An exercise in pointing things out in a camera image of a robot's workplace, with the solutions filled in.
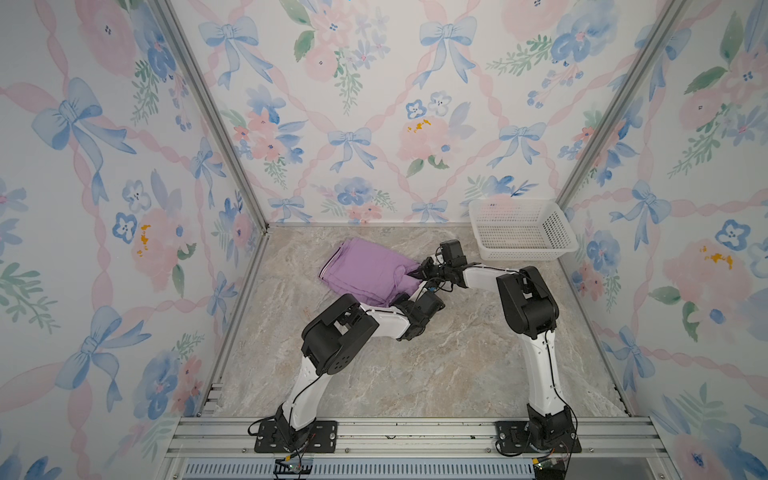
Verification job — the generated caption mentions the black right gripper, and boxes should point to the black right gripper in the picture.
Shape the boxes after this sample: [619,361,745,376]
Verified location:
[407,257,452,291]

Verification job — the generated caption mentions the purple long pants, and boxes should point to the purple long pants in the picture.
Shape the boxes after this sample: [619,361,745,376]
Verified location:
[318,238,421,307]

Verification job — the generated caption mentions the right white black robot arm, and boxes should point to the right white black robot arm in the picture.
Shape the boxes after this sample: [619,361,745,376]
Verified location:
[409,258,580,453]

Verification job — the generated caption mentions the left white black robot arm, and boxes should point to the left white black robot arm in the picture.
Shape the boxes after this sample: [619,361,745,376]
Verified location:
[275,291,445,440]

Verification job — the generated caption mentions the white plastic perforated basket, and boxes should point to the white plastic perforated basket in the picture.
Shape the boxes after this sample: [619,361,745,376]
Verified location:
[468,198,578,261]

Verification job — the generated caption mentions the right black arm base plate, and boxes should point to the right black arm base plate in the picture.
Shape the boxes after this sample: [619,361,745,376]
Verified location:
[494,420,582,456]

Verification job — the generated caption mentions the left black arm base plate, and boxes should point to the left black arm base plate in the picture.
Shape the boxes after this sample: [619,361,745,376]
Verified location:
[248,417,338,455]

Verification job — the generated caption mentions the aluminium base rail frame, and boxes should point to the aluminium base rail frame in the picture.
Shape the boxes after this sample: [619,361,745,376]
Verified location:
[156,417,681,479]

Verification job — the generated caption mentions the right aluminium corner post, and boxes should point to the right aluminium corner post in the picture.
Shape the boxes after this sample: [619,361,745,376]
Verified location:
[556,0,690,209]

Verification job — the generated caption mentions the aluminium corner post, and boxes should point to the aluminium corner post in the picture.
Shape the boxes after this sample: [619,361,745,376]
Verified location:
[148,0,268,236]
[556,0,690,209]

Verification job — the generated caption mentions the left aluminium corner post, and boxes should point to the left aluminium corner post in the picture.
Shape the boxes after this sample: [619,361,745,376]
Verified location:
[148,0,268,236]

